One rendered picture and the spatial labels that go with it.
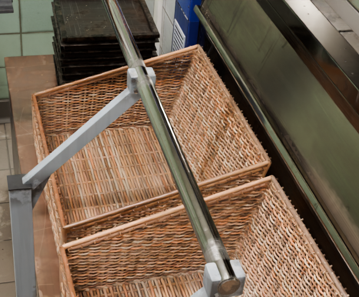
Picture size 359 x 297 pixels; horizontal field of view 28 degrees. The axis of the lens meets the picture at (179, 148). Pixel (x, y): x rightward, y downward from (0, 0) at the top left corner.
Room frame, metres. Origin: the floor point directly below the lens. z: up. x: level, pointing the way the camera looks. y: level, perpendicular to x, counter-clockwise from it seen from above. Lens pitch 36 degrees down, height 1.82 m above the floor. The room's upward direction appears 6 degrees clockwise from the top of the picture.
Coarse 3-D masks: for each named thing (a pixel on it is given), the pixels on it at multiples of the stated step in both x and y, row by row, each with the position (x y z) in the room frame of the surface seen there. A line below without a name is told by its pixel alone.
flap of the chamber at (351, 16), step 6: (330, 0) 0.96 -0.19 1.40; (336, 0) 0.95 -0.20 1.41; (342, 0) 0.94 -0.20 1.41; (336, 6) 0.94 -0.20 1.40; (342, 6) 0.93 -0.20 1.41; (348, 6) 0.92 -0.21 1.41; (336, 12) 0.94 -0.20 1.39; (342, 12) 0.93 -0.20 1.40; (348, 12) 0.91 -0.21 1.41; (354, 12) 0.90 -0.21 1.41; (342, 18) 0.92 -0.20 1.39; (348, 18) 0.91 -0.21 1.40; (354, 18) 0.90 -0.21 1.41; (348, 24) 0.90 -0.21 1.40; (354, 24) 0.89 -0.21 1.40; (354, 30) 0.89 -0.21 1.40
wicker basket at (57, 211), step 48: (192, 48) 1.80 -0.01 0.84; (96, 96) 1.72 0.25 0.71; (192, 96) 1.72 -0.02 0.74; (48, 144) 1.45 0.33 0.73; (96, 144) 1.65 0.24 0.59; (144, 144) 1.68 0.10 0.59; (192, 144) 1.61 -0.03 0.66; (240, 144) 1.43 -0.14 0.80; (48, 192) 1.38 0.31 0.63; (96, 192) 1.45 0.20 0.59; (144, 192) 1.47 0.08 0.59; (144, 240) 1.21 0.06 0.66
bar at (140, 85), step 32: (128, 32) 1.23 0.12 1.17; (128, 64) 1.13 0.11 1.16; (128, 96) 1.08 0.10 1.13; (96, 128) 1.06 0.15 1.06; (160, 128) 0.93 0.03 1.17; (64, 160) 1.05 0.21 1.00; (32, 192) 1.04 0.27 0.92; (192, 192) 0.78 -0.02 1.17; (32, 224) 1.02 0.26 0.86; (192, 224) 0.73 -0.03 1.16; (32, 256) 1.02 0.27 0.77; (224, 256) 0.66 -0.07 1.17; (32, 288) 1.01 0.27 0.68; (224, 288) 0.62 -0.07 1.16
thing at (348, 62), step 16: (272, 0) 1.49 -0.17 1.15; (288, 0) 1.44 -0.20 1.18; (304, 0) 1.45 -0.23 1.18; (288, 16) 1.40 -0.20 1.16; (304, 16) 1.37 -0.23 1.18; (320, 16) 1.38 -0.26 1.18; (304, 32) 1.32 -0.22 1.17; (320, 32) 1.30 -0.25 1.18; (336, 32) 1.31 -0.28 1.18; (320, 48) 1.25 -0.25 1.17; (336, 48) 1.24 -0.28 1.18; (352, 48) 1.25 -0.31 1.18; (320, 64) 1.24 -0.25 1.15; (336, 64) 1.19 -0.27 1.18; (352, 64) 1.19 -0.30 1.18; (336, 80) 1.17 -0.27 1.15; (352, 80) 1.13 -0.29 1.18; (352, 96) 1.11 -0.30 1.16
